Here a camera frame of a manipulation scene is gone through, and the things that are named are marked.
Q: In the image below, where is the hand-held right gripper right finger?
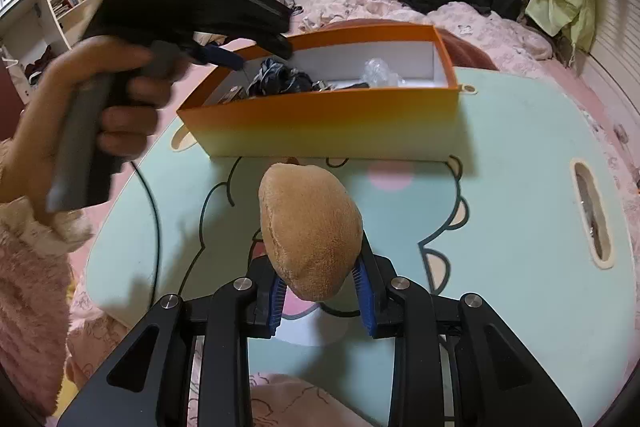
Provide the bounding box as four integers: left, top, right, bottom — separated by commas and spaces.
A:
352, 234, 583, 427

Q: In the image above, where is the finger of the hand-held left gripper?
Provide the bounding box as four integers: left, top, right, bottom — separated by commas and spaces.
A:
192, 41, 247, 70
220, 0, 295, 60

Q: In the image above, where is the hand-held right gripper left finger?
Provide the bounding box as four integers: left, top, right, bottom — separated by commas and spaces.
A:
56, 254, 288, 427

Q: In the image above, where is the dark cloth pouch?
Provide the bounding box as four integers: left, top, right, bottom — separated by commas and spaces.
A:
247, 57, 313, 96

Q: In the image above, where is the brown plush toy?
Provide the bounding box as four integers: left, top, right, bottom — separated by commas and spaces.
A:
258, 162, 365, 302

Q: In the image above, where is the orange cardboard box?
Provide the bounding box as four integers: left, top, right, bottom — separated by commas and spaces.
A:
176, 23, 461, 164

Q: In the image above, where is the clear plastic bag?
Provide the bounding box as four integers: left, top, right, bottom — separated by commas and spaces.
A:
361, 58, 406, 88

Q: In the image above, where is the person's left hand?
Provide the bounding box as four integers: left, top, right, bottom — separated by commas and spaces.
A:
10, 38, 188, 228

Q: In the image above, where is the patterned dark garment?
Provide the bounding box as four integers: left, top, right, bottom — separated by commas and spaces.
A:
270, 0, 303, 18

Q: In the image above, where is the mint cartoon lap table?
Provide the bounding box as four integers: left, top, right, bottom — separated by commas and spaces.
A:
85, 67, 638, 427

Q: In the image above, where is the dark red cushion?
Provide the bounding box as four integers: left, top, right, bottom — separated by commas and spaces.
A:
440, 29, 501, 70

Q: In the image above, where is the pink floral blanket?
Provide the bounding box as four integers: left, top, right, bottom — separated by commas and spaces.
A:
65, 0, 640, 427

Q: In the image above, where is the white slatted panel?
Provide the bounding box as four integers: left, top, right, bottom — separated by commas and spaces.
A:
575, 0, 640, 188

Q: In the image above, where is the black cable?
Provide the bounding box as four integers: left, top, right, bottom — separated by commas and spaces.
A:
127, 159, 163, 303

